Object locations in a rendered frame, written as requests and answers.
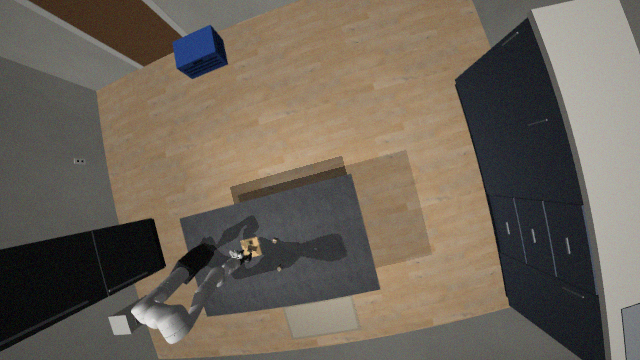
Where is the tan square mat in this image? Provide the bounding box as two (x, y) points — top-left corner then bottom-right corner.
(241, 237), (262, 257)

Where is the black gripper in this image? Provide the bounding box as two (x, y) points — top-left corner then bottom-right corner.
(239, 250), (252, 265)

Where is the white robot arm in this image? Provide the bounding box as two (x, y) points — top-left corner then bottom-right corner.
(131, 250), (243, 344)

